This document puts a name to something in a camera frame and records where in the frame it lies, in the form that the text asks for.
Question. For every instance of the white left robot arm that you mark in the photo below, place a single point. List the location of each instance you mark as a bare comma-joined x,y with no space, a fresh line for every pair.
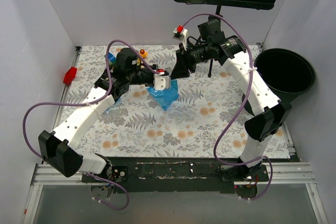
58,147

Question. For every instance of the blue trash bag roll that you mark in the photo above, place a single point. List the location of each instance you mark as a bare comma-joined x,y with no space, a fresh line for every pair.
165,98

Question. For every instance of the red block on rail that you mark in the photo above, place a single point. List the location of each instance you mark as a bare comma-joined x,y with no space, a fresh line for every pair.
70,76

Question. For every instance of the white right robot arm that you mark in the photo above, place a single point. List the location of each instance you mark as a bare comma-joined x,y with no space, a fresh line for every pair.
268,110

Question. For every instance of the small blue trash bag piece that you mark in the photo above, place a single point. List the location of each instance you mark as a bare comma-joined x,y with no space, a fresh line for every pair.
117,101

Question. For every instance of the black ribbed trash bin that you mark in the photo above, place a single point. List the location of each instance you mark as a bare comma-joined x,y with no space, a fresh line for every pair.
286,73

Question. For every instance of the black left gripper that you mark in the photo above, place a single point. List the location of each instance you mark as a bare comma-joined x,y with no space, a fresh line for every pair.
149,77

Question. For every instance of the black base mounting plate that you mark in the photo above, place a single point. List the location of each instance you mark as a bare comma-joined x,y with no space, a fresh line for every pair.
150,174

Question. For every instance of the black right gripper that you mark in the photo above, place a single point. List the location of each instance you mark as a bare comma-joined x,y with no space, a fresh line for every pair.
184,60

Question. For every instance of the aluminium frame rail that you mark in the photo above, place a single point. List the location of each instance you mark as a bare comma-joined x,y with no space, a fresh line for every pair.
279,173

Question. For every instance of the floral patterned table mat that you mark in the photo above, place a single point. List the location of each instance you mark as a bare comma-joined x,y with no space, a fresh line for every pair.
200,123

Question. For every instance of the yellow toy block house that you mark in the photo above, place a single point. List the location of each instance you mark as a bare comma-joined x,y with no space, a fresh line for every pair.
143,53

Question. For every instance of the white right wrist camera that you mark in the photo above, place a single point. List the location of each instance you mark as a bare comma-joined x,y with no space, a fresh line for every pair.
180,33

